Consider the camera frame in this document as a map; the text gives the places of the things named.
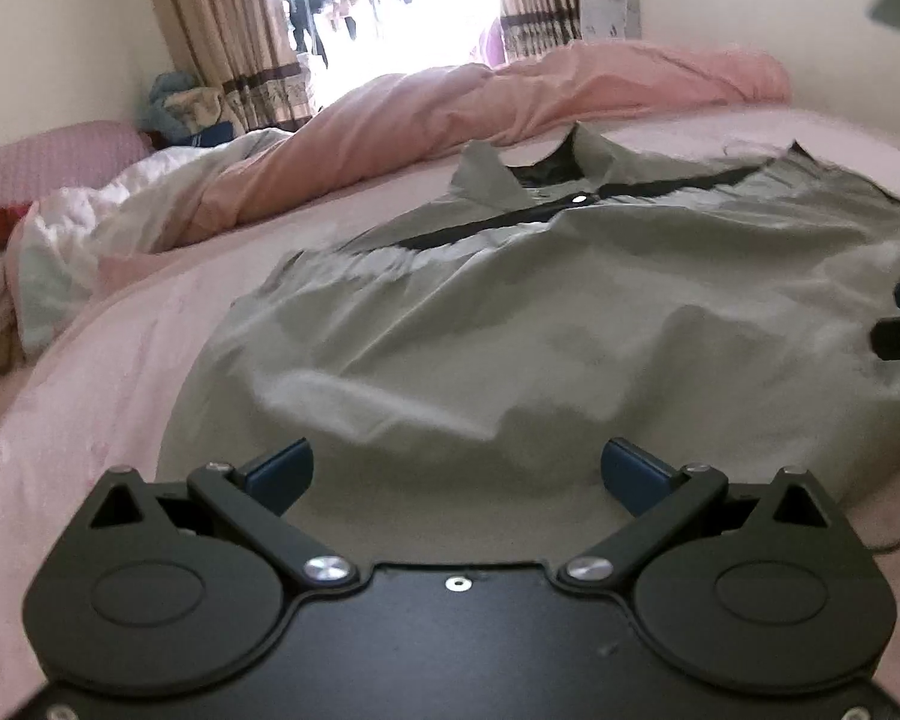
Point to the pile of clothes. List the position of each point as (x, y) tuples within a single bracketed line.
[(187, 109)]

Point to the white patterned covered object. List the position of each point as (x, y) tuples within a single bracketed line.
[(611, 4)]

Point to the purple cloth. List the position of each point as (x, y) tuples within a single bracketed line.
[(491, 41)]

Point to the pink quilted headboard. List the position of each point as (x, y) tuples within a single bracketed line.
[(52, 161)]

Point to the grey and black collared shirt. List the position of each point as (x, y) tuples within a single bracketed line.
[(532, 330)]

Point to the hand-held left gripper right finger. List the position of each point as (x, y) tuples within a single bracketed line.
[(634, 469)]

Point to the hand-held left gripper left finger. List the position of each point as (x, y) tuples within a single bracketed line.
[(277, 469)]

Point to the pink bed sheet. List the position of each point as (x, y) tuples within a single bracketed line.
[(112, 405)]

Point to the striped beige curtain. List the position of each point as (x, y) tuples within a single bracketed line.
[(225, 22), (536, 0)]

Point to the pink quilt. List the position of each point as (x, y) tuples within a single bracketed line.
[(435, 112)]

